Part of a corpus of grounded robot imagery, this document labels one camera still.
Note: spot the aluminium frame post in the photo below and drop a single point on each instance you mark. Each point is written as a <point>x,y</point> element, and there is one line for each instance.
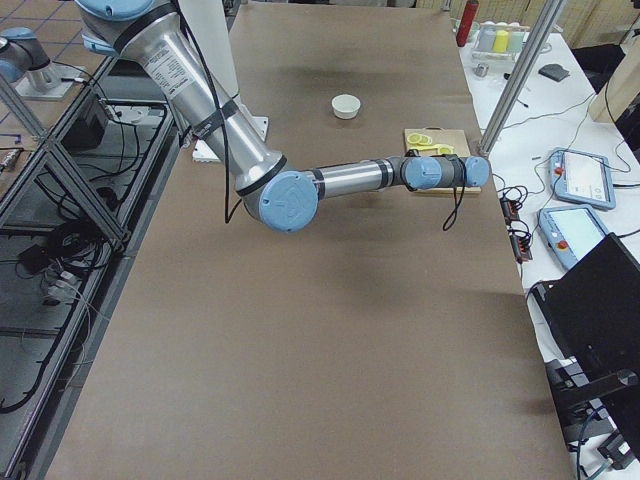
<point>522,69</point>

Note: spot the wooden cutting board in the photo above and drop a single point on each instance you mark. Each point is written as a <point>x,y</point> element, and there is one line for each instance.
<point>454,138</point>

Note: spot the yellow plastic knife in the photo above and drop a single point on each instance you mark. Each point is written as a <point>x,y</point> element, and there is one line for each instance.
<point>424,148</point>

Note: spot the lemon slice upper pair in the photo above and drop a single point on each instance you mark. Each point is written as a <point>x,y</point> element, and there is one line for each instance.
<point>427,140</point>

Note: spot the clear tray with cups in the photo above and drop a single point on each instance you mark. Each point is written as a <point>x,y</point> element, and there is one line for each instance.
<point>499,41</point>

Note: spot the red bottle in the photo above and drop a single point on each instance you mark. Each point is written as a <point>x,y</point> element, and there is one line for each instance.
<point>466,21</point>

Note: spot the white ceramic bowl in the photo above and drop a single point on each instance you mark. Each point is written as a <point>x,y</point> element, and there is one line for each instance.
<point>345,106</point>

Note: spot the blue teach pendant near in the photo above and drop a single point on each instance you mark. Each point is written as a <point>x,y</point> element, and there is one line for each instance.
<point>571,232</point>

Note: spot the blue teach pendant far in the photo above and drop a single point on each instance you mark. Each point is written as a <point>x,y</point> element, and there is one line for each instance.
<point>582,178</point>

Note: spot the blue teach pendant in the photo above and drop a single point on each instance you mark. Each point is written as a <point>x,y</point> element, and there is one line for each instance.
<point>571,232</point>
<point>582,178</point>

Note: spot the grey flat pad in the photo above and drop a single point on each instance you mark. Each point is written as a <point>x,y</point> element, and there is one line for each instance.
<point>554,72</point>

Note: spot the small metal cup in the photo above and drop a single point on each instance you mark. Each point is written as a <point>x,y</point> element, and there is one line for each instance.
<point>481,70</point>

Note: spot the white pedestal column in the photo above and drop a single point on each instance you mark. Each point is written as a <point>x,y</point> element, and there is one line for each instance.
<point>206,19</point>

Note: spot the black power strip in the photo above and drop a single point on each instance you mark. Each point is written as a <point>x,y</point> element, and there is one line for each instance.
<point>518,231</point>

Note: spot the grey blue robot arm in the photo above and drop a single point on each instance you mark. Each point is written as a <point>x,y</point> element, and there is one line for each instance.
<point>157,36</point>
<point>21,52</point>

